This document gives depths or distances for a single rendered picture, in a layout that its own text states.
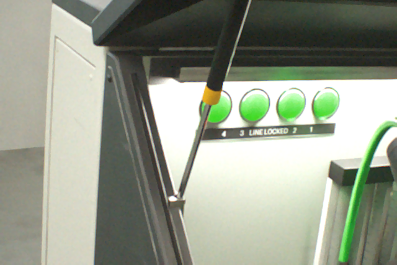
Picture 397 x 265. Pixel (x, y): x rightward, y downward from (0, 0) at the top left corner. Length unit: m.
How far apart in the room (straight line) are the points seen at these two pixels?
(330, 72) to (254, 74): 0.12
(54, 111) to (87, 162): 0.19
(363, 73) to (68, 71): 0.44
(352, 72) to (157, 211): 0.39
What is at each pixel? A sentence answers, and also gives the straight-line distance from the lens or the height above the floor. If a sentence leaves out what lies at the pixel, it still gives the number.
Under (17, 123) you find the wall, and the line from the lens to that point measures 4.99.
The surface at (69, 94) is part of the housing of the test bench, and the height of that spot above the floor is 1.35.
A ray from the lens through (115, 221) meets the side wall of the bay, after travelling 1.04.
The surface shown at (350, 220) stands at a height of 1.23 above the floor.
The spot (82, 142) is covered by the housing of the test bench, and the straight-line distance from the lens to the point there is 1.16.
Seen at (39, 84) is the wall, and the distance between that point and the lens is 4.97.
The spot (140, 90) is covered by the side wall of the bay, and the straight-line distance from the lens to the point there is 1.00.
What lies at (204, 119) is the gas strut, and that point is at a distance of 0.85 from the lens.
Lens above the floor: 1.67
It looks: 16 degrees down
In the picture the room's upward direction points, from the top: 6 degrees clockwise
